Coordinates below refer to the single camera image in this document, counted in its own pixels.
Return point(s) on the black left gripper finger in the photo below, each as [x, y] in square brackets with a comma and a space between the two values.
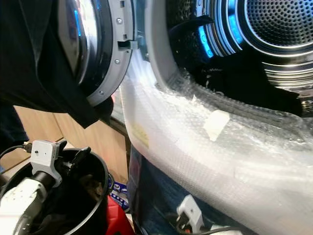
[62, 144]
[82, 155]

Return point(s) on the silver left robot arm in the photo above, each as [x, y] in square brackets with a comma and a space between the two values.
[19, 200]

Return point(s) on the dark clothes heap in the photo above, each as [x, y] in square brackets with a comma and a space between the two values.
[90, 188]

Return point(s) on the front-loading washing machine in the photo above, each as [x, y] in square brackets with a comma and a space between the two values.
[156, 200]

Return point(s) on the black crumpled clothes pile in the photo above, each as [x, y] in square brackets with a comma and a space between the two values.
[239, 83]

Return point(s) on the black round laundry bucket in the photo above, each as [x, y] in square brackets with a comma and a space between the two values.
[100, 166]

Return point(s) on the blue white printed package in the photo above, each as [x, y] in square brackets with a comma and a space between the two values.
[118, 187]

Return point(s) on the red plastic container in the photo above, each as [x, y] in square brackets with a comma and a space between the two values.
[120, 218]

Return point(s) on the clear bubble wrap sheet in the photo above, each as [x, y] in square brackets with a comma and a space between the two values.
[225, 166]

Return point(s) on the round glass washer door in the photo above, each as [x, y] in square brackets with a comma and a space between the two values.
[102, 58]

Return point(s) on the large black T-shirt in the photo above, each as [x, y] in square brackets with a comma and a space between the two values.
[34, 54]

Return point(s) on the white tape piece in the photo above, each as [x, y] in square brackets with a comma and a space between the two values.
[216, 125]

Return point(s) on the black drum paddle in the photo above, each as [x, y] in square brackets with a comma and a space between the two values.
[188, 27]

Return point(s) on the perforated steel washer drum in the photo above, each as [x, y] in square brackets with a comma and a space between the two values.
[274, 22]

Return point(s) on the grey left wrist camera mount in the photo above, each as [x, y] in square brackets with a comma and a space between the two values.
[44, 156]

